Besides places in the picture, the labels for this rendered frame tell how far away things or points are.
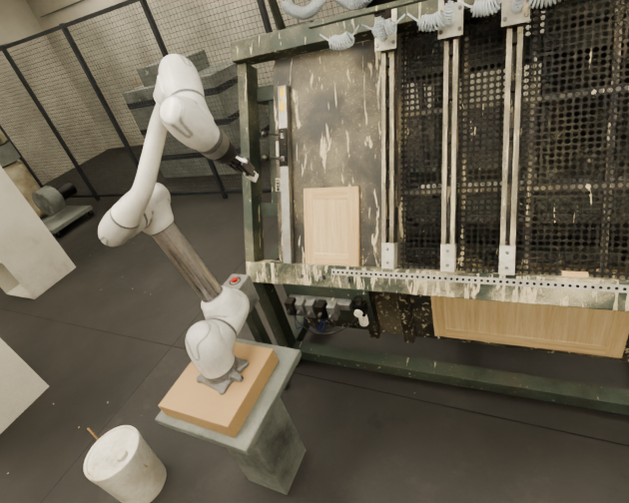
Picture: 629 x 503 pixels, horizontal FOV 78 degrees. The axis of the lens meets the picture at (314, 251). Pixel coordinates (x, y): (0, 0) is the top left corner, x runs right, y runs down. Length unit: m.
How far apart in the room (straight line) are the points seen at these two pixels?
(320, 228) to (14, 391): 2.74
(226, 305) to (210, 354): 0.22
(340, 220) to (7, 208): 4.03
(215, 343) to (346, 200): 0.95
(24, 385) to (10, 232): 1.99
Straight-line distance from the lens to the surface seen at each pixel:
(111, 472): 2.52
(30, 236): 5.41
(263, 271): 2.27
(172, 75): 1.20
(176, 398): 1.90
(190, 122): 1.08
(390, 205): 1.90
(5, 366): 3.80
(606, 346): 2.46
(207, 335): 1.66
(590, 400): 2.43
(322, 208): 2.08
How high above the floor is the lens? 2.12
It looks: 33 degrees down
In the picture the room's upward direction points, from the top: 17 degrees counter-clockwise
